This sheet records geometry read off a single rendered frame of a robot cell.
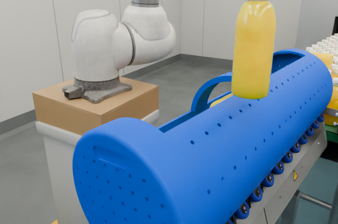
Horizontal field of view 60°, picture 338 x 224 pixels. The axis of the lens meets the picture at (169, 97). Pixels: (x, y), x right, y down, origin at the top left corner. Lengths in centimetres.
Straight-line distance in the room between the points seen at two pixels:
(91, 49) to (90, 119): 22
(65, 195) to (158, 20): 73
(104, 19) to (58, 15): 276
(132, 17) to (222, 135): 63
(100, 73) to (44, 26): 266
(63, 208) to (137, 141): 87
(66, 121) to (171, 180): 64
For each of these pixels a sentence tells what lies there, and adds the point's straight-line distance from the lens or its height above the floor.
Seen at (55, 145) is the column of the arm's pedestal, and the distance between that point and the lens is 112.
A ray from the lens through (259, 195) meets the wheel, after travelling 80.
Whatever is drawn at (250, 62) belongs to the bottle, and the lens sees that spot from 53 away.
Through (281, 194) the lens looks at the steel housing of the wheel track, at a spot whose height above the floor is 88.
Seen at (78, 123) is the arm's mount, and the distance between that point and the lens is 97.
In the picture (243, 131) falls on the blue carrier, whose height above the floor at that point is 118.
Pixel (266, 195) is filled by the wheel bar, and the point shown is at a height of 93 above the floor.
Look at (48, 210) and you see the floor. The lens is 233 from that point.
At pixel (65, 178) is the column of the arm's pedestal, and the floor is 80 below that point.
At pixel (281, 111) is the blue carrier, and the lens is 75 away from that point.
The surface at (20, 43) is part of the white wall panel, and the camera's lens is 345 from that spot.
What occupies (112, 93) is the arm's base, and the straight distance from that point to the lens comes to 101.
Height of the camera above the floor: 145
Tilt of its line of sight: 21 degrees down
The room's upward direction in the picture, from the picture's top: straight up
